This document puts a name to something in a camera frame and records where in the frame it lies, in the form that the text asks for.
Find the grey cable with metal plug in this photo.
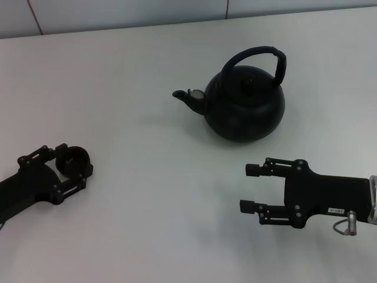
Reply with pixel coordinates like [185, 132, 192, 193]
[332, 210, 359, 237]

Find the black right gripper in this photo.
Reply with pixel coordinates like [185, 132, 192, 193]
[240, 157, 371, 230]

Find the black round teapot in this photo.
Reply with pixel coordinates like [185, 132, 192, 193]
[172, 45, 286, 145]

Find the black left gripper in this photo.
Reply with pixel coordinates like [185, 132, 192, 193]
[0, 143, 95, 221]

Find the small black teacup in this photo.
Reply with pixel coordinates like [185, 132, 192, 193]
[55, 146, 91, 178]

